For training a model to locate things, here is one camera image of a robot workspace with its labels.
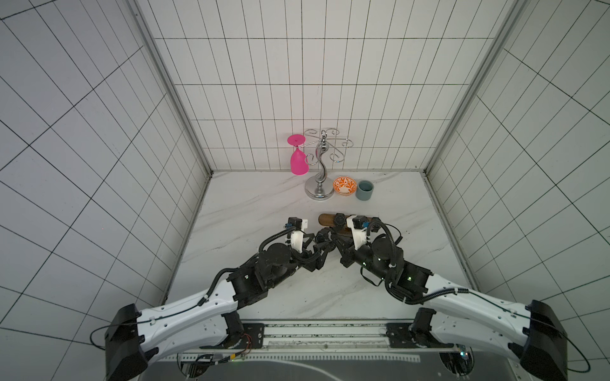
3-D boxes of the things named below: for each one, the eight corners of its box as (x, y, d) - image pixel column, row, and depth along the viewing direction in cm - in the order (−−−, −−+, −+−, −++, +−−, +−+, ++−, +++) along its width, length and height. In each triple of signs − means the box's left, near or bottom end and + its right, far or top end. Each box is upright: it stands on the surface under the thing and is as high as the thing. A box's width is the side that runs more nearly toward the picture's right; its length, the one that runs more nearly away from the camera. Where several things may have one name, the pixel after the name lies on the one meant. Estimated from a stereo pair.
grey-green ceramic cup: (356, 200, 110) (358, 191, 105) (354, 188, 115) (356, 179, 110) (372, 200, 110) (375, 191, 105) (369, 188, 115) (372, 179, 110)
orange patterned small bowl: (343, 198, 111) (344, 192, 107) (331, 188, 115) (332, 181, 111) (356, 189, 114) (357, 183, 111) (343, 180, 119) (344, 173, 115)
